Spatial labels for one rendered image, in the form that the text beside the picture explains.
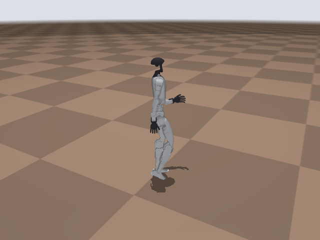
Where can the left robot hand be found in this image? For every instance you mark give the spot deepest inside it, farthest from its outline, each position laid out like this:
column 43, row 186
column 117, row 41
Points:
column 178, row 99

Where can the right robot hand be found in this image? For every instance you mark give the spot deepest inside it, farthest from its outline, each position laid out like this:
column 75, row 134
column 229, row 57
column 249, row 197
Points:
column 154, row 126

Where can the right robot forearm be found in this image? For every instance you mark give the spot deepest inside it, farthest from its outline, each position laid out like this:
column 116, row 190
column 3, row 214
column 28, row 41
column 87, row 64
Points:
column 154, row 110

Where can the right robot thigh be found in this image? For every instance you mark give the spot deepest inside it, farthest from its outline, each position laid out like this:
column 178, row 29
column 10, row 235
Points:
column 166, row 129

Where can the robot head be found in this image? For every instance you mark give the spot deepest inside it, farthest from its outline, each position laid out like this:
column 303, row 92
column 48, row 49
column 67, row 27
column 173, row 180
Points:
column 157, row 62

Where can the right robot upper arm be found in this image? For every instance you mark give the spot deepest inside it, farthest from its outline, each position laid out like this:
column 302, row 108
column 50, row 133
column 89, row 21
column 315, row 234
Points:
column 158, row 88

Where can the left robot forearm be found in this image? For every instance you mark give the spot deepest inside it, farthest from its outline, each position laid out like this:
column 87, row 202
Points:
column 167, row 102

